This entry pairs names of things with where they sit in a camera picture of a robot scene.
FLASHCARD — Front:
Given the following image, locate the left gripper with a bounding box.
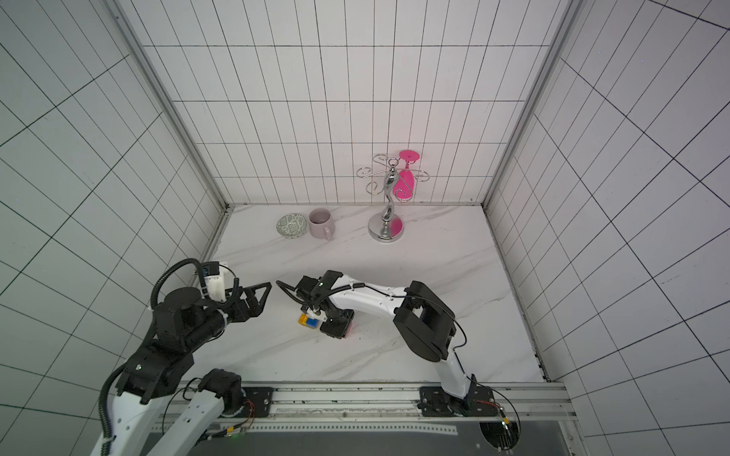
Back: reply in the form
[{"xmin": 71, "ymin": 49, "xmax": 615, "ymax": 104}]
[{"xmin": 185, "ymin": 284, "xmax": 273, "ymax": 351}]

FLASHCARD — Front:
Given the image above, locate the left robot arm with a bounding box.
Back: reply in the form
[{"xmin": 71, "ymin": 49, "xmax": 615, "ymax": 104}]
[{"xmin": 93, "ymin": 258, "xmax": 274, "ymax": 455}]

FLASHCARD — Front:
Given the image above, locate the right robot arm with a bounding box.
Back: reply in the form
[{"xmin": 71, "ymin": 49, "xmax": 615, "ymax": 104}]
[{"xmin": 277, "ymin": 270, "xmax": 502, "ymax": 417}]

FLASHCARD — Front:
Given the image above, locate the pale pink mug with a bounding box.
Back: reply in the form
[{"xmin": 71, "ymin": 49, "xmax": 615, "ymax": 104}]
[{"xmin": 308, "ymin": 208, "xmax": 335, "ymax": 241}]

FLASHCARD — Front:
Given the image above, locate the silver cup holder stand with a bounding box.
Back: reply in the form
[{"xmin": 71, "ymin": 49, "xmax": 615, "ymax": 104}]
[{"xmin": 357, "ymin": 152, "xmax": 430, "ymax": 243}]

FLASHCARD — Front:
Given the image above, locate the pink wine glass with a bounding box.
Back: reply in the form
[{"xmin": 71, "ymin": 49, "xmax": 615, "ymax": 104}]
[{"xmin": 393, "ymin": 150, "xmax": 420, "ymax": 201}]

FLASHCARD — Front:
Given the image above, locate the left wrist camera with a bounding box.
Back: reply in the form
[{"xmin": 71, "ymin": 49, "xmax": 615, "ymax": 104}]
[{"xmin": 203, "ymin": 261, "xmax": 232, "ymax": 302}]

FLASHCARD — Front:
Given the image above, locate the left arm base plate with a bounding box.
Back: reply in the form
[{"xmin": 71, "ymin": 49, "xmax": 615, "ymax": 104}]
[{"xmin": 225, "ymin": 387, "xmax": 274, "ymax": 420}]

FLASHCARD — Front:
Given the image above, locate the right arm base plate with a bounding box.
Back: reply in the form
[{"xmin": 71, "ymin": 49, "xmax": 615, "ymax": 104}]
[{"xmin": 417, "ymin": 385, "xmax": 499, "ymax": 417}]

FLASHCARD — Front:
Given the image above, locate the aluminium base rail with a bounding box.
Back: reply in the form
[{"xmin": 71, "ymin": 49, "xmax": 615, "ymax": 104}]
[{"xmin": 203, "ymin": 382, "xmax": 579, "ymax": 439}]

